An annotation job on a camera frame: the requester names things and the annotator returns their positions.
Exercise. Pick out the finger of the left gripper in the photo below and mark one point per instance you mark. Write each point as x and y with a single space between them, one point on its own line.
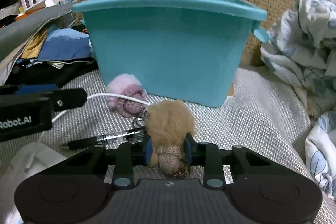
66 99
27 89

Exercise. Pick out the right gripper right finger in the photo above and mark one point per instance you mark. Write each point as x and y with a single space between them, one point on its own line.
242 161

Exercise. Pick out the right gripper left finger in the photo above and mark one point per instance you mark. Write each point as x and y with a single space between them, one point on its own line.
95 161

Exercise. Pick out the black pen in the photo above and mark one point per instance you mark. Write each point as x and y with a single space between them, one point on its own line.
134 134

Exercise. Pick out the brown plush keychain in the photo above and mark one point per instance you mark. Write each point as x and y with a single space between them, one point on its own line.
167 123

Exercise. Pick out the black clothing pile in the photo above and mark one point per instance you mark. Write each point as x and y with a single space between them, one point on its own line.
40 72

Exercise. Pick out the yellow cloth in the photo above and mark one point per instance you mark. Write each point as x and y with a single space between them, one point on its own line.
35 44

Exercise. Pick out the blue and white cloth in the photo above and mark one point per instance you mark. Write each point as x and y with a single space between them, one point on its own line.
64 44

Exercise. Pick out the white power strip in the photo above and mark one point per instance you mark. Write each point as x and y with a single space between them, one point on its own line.
64 2

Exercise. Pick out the teal plastic storage bin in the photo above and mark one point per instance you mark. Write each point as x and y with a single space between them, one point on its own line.
182 49

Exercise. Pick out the floral white blue quilt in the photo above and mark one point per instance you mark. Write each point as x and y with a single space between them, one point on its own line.
301 52

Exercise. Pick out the pink plush keychain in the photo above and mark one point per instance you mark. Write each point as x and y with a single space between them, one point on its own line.
126 85

